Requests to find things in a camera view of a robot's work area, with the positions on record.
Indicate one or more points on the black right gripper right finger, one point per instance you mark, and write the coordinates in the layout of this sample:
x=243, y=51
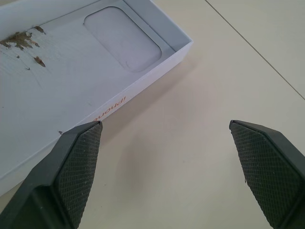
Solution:
x=269, y=171

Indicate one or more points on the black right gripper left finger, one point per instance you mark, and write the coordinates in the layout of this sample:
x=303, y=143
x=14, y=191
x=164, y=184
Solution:
x=59, y=181

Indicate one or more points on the white orange iPhone box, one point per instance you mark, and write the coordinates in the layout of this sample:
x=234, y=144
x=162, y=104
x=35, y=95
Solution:
x=59, y=83

